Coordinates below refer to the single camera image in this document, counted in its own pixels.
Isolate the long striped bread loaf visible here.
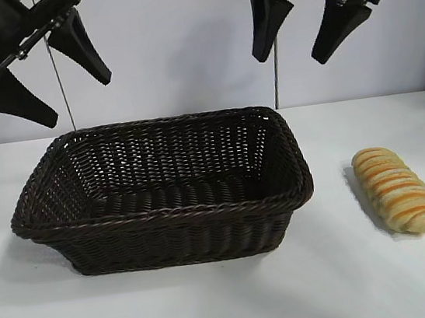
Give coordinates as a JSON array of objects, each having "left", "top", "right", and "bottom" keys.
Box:
[{"left": 350, "top": 141, "right": 425, "bottom": 242}]

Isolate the dark brown wicker basket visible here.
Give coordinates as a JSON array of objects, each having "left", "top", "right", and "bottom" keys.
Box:
[{"left": 0, "top": 98, "right": 322, "bottom": 287}]

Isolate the thin metal rod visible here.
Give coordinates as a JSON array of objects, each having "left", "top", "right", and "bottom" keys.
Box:
[
  {"left": 46, "top": 39, "right": 78, "bottom": 132},
  {"left": 266, "top": 38, "right": 288, "bottom": 110}
]

